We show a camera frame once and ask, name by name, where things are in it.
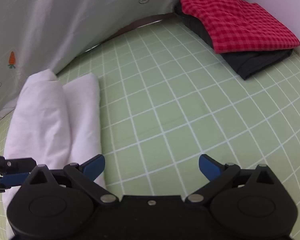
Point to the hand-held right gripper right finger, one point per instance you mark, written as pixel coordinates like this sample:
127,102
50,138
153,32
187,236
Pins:
210,167

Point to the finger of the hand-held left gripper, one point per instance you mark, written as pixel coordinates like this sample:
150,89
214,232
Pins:
15,179
17,164

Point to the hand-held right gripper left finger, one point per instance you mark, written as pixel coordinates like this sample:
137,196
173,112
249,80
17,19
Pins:
92,166

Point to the white garment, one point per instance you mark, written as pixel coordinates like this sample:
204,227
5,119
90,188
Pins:
40,117

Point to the green grid mat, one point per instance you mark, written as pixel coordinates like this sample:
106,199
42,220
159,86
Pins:
177,105

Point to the black folded garment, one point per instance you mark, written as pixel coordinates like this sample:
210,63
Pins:
250,65

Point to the red checked folded garment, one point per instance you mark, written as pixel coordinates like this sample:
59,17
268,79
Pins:
235,22

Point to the grey carrot print sheet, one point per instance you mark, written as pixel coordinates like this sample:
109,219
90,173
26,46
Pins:
77,17

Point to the white partition board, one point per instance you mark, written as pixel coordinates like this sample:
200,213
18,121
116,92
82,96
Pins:
285,5

